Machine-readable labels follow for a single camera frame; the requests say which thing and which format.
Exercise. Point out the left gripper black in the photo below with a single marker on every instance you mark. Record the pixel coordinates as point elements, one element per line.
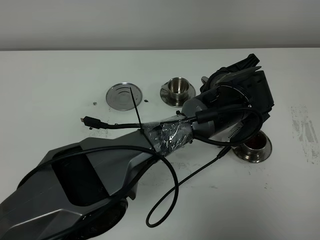
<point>238,94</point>

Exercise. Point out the stainless steel teapot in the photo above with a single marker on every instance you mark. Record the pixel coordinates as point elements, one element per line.
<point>206,84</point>

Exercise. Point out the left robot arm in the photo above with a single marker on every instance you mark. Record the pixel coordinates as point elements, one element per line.
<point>80,191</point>

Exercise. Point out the teapot steel saucer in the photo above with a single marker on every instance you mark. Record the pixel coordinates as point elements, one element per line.
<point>122,96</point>

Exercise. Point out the far steel teacup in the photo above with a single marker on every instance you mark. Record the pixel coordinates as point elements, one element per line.
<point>178,85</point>

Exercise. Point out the steel teacup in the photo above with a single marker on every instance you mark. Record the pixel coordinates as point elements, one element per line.
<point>255,144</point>
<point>178,85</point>

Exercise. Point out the near steel teacup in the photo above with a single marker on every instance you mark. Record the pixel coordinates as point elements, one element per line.
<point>255,144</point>

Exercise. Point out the near steel saucer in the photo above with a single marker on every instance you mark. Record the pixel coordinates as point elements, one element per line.
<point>257,157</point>

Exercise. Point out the far steel saucer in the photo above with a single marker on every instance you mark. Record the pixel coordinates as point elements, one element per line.
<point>176,99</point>

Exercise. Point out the black zip tie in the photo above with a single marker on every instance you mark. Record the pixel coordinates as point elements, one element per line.
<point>136,112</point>

